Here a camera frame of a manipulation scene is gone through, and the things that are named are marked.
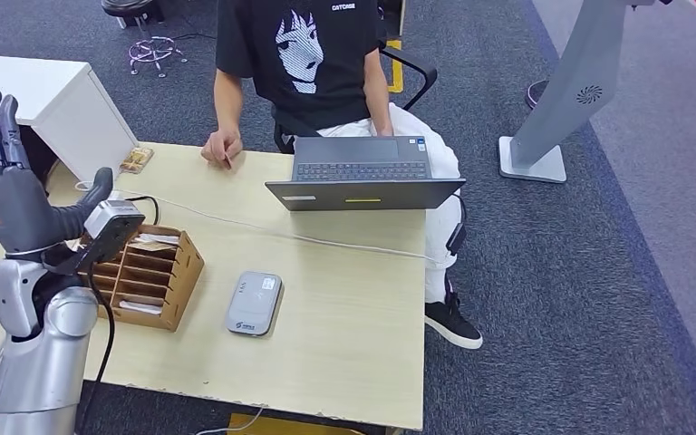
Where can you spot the person's right hand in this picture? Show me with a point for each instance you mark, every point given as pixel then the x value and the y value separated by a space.
pixel 222 147

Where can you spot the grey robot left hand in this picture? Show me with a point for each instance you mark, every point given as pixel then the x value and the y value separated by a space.
pixel 12 204

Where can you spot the tan room key card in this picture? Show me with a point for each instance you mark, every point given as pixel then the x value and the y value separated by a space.
pixel 151 246

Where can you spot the wooden card organizer box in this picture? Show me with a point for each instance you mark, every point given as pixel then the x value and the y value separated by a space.
pixel 186 270

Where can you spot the person's left forearm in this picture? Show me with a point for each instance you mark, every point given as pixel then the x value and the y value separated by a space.
pixel 378 96

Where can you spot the person's right forearm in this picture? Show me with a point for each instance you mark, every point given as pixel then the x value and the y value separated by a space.
pixel 228 102

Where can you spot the white card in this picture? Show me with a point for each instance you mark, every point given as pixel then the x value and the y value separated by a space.
pixel 159 239
pixel 141 308

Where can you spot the person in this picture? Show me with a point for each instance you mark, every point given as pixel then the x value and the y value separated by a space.
pixel 324 96

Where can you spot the grey card reader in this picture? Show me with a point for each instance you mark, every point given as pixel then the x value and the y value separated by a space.
pixel 254 303

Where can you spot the chrome stool base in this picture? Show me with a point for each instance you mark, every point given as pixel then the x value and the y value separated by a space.
pixel 144 51

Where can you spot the white cabinet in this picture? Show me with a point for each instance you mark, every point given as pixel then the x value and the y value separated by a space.
pixel 54 84

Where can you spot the grey laptop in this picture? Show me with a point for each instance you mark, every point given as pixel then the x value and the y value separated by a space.
pixel 363 195

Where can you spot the black stool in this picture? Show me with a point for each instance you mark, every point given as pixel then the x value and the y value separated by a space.
pixel 126 7

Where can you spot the black office chair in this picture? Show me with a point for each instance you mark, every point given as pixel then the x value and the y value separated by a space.
pixel 423 71

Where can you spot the black hanging power adapter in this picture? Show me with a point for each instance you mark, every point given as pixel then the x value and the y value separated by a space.
pixel 456 239

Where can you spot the yellow box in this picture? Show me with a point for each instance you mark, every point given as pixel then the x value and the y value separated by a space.
pixel 276 427

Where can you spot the black round base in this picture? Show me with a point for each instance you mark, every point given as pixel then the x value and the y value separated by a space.
pixel 535 95

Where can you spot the grey kiosk stand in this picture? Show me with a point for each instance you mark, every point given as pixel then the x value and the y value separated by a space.
pixel 576 78

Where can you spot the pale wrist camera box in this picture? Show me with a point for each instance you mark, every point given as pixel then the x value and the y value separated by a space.
pixel 111 216

